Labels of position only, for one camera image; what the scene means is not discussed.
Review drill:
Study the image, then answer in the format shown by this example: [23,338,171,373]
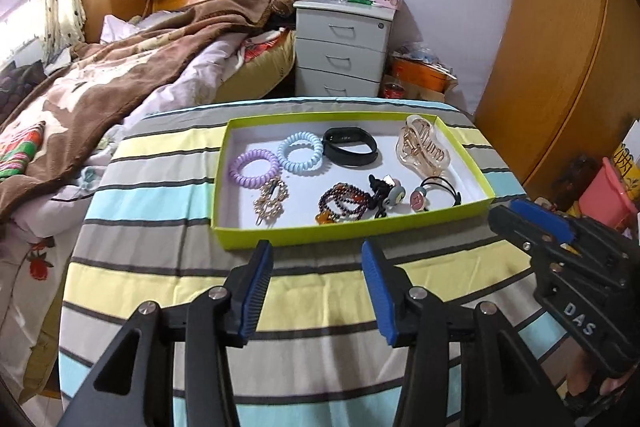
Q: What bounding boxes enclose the black hair tie pink charm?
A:
[410,176,463,212]

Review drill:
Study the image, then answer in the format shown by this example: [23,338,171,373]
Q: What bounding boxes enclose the orange storage box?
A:
[387,54,458,102]

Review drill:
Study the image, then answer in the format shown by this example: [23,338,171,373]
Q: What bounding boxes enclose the striped tablecloth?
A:
[57,97,576,427]

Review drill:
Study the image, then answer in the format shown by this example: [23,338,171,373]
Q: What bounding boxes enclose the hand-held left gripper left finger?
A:
[59,240,274,427]

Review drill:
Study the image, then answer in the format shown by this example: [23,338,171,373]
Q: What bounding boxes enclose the clear pink claw clip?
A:
[396,114,451,172]

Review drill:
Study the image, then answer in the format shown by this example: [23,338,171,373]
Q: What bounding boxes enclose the grey drawer nightstand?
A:
[292,0,401,98]

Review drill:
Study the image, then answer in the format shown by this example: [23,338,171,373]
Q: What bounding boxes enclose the black smart band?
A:
[322,127,381,168]

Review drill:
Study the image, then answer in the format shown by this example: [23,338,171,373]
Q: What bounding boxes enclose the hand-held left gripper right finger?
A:
[361,240,576,427]

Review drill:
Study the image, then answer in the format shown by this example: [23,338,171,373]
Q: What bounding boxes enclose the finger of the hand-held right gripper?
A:
[487,206,552,256]
[510,198,577,245]

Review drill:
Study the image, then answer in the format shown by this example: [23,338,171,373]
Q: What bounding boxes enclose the gold flower barrette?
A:
[252,177,291,225]

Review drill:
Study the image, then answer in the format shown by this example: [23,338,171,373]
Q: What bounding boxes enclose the green shallow cardboard box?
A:
[210,111,497,252]

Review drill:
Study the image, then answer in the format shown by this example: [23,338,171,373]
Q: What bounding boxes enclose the blue spiral hair tie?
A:
[276,132,328,175]

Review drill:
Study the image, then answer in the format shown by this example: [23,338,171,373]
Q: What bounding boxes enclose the red green patterned cushion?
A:
[0,121,47,182]

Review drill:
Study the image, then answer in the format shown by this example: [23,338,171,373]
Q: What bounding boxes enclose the yellow paper packets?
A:
[612,119,640,202]

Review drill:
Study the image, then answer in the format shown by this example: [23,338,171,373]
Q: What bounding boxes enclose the gold satin pillow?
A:
[215,29,296,105]

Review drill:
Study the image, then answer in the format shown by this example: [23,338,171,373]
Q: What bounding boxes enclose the dark brown basket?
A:
[555,152,601,202]

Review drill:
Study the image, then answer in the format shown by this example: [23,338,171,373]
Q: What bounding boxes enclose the black hair tie grey charm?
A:
[368,173,407,220]

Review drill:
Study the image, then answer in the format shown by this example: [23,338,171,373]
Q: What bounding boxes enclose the purple spiral hair tie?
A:
[229,149,281,186]

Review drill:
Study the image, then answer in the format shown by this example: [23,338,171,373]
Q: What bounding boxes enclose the dark beaded bracelet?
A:
[315,182,376,226]

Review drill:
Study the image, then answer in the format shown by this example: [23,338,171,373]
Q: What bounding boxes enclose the large wooden wardrobe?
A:
[472,0,640,208]

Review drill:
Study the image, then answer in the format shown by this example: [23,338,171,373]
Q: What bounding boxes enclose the person's right hand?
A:
[566,349,637,402]

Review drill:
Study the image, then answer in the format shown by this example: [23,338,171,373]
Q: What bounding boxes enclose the pink plastic bucket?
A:
[577,157,640,233]

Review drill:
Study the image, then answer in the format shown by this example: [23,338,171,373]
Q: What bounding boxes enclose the brown fleece blanket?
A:
[0,0,271,220]

